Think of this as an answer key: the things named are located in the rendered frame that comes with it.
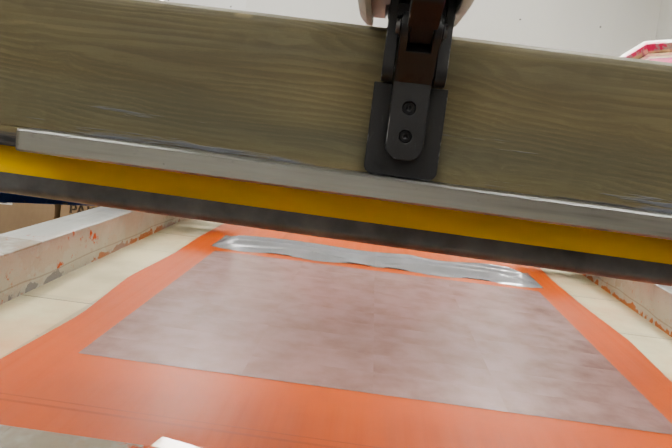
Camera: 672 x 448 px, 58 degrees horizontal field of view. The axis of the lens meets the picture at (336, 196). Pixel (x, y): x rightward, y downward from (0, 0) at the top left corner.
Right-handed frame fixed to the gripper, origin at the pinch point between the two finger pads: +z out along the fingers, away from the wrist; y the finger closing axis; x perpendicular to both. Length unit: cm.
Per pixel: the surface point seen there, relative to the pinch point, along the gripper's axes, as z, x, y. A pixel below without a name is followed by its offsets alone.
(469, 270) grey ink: 14.0, 10.7, -36.5
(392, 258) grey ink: 14.0, 2.4, -37.5
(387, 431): 14.7, 1.2, 0.3
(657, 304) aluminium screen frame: 12.6, 25.9, -26.3
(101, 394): 14.8, -13.1, 0.7
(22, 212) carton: 95, -257, -411
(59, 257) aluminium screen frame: 13.2, -24.9, -17.3
